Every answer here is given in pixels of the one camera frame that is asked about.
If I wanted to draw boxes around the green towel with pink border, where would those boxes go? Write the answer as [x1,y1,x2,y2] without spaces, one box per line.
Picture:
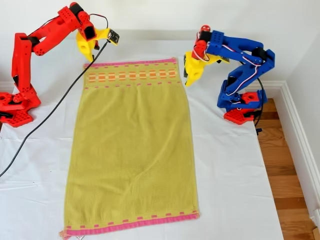
[58,56,201,240]

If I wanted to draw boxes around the white plastic table cover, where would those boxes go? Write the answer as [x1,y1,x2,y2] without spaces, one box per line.
[0,37,285,240]

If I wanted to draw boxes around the camera board on red arm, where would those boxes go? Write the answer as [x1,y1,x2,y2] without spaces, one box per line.
[107,28,121,47]

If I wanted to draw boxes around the black cable of red arm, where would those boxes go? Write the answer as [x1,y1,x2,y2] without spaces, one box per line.
[0,39,110,178]

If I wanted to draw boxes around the black cable of blue arm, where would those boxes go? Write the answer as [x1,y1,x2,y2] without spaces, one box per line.
[252,76,265,136]

